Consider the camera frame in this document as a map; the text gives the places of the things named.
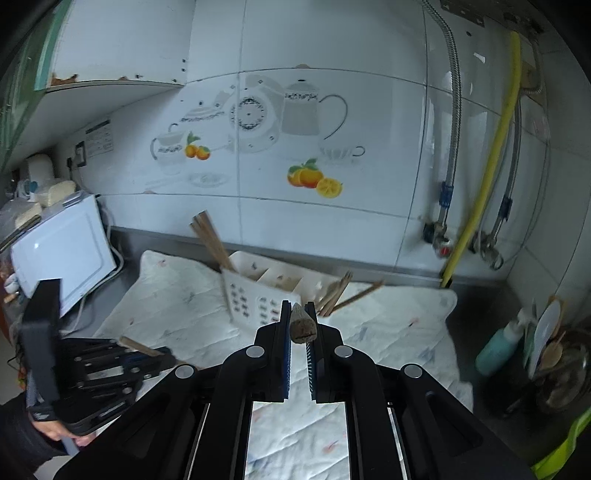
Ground white wall label sticker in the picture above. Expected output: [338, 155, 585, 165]
[84, 120, 114, 159]

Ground small white appliance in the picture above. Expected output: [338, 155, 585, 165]
[25, 154, 54, 191]

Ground long wooden chopstick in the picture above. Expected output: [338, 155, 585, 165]
[289, 302, 319, 344]
[198, 211, 236, 273]
[119, 336, 166, 358]
[320, 271, 354, 317]

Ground white rice paddle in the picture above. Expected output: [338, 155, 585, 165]
[526, 299, 563, 376]

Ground braided metal hose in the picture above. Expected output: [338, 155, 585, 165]
[422, 0, 463, 232]
[488, 92, 523, 250]

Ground white power cable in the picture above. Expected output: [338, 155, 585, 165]
[76, 203, 126, 320]

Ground white quilted printed blanket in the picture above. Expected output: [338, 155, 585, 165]
[92, 249, 474, 480]

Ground metal angle valve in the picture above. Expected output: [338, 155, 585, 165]
[475, 231, 506, 271]

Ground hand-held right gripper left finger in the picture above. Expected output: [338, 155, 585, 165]
[53, 300, 294, 480]

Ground red-knob metal valve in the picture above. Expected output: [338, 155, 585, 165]
[424, 222, 452, 257]

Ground teal dish soap bottle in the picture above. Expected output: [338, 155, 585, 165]
[475, 308, 534, 376]

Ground yellow gas hose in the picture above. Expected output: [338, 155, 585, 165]
[441, 31, 522, 289]

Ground white plastic chopstick holder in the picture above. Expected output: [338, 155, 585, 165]
[221, 250, 352, 326]

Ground person's left hand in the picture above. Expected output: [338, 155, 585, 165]
[33, 416, 96, 456]

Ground person's left forearm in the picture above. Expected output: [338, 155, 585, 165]
[0, 401, 68, 479]

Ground lime green plastic object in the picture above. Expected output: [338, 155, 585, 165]
[531, 406, 591, 480]

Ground wooden spoon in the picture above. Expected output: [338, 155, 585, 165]
[539, 331, 567, 371]

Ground wall cabinet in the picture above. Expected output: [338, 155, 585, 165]
[0, 0, 197, 171]

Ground white microwave oven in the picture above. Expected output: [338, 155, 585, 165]
[9, 193, 118, 319]

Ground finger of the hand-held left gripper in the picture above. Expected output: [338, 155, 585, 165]
[68, 338, 177, 371]
[74, 366, 161, 398]

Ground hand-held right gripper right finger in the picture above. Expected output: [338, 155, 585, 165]
[304, 301, 539, 480]

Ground cream sponge block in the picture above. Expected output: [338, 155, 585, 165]
[34, 180, 77, 207]

